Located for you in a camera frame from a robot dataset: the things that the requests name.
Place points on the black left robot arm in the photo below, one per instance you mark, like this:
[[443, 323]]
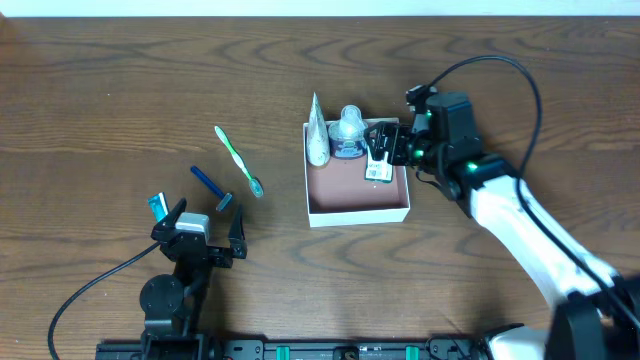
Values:
[[171, 302]]

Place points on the white Pantene tube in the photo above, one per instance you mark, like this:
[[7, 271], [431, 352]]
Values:
[[317, 140]]

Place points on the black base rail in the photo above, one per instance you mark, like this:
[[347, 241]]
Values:
[[439, 348]]

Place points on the clear foam soap pump bottle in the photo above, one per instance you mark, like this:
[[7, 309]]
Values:
[[346, 136]]

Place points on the white box with pink interior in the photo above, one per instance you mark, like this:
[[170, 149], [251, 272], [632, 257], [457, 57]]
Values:
[[338, 194]]

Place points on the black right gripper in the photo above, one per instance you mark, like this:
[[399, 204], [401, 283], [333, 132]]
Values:
[[396, 145]]

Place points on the blue disposable razor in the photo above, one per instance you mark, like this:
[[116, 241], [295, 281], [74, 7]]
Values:
[[225, 198]]

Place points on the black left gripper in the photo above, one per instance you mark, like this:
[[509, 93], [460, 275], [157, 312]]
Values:
[[206, 250]]

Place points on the green white toothbrush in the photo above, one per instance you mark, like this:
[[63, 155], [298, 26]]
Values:
[[254, 184]]

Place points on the green Dettol soap box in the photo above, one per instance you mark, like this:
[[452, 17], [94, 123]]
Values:
[[378, 170]]

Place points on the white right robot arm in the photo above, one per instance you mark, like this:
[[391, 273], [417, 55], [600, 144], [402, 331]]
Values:
[[595, 310]]

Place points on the teal small packet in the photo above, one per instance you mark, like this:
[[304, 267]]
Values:
[[158, 206]]

